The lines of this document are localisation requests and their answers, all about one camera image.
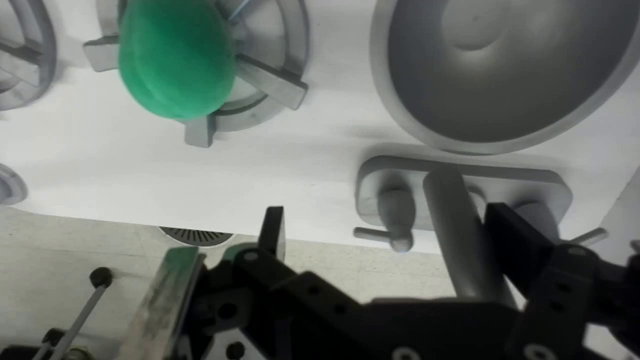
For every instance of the grey toy sink basin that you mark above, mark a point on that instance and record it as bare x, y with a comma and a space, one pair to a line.
493, 81

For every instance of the grey faucet spout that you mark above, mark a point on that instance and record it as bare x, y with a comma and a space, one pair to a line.
461, 240

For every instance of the small red green object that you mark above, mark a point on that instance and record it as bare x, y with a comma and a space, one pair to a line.
272, 81

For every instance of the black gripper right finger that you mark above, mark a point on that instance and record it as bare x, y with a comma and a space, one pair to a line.
516, 242

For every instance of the grey ribbed dial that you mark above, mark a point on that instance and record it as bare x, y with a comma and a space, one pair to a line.
197, 234

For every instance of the green toy food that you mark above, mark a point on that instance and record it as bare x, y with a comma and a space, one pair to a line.
172, 61

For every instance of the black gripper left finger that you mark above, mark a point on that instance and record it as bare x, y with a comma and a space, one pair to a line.
272, 232

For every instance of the grey stove burner grate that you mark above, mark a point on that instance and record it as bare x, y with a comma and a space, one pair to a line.
43, 61

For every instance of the white toy kitchen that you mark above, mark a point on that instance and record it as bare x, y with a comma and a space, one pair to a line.
133, 172

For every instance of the grey faucet base with knobs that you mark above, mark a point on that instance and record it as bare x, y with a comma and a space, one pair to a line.
526, 181

